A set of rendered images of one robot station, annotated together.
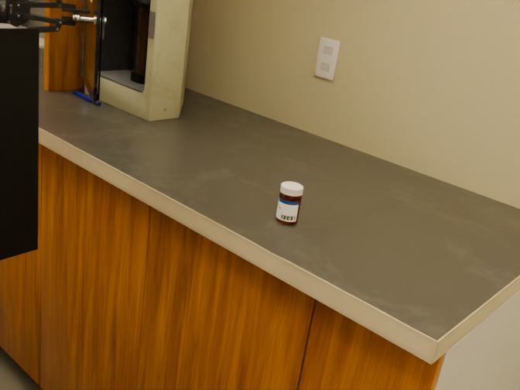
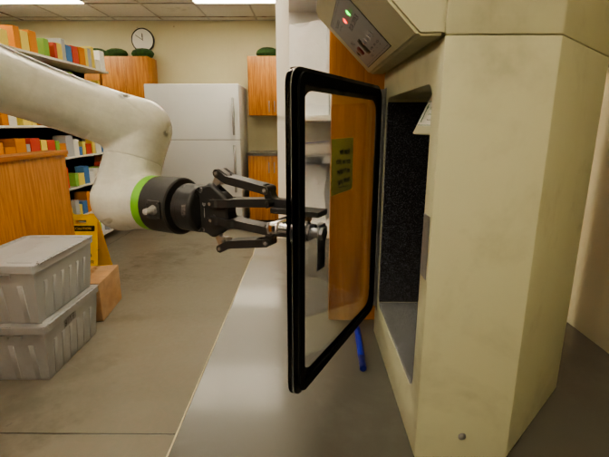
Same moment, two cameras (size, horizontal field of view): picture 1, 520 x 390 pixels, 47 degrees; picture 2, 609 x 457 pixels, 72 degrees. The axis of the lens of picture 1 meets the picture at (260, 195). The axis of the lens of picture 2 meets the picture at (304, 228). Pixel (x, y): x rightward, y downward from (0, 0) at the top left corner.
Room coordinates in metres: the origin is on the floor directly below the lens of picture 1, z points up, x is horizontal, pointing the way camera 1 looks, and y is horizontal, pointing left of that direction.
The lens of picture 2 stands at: (1.25, 0.09, 1.33)
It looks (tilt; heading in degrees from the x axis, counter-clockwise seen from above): 14 degrees down; 51
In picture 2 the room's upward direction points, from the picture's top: straight up
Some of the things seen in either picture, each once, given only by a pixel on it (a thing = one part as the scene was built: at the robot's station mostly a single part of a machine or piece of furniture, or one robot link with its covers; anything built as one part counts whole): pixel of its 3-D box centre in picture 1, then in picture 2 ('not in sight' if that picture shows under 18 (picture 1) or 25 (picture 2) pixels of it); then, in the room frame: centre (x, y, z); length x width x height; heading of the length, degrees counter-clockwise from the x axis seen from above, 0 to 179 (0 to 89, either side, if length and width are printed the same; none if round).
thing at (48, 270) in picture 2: not in sight; (35, 276); (1.47, 2.80, 0.49); 0.60 x 0.42 x 0.33; 51
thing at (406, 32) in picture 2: not in sight; (363, 18); (1.68, 0.50, 1.46); 0.32 x 0.11 x 0.10; 51
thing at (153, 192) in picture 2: not in sight; (171, 205); (1.51, 0.75, 1.20); 0.12 x 0.06 x 0.09; 24
